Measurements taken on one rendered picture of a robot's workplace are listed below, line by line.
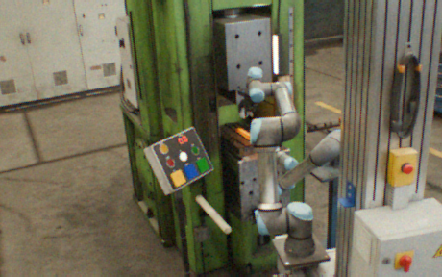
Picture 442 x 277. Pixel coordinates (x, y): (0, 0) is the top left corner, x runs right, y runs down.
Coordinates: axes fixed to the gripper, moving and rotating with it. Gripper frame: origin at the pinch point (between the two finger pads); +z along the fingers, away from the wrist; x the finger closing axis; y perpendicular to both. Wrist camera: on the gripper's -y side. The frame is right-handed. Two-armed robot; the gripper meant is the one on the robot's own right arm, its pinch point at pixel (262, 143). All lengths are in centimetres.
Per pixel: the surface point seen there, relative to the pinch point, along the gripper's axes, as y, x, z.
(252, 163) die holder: 13.0, -6.6, 3.1
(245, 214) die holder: 49, -13, 4
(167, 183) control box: 1, -69, -17
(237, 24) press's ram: -74, -8, 7
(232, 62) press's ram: -52, -13, 8
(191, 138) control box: -14.0, -45.8, 1.3
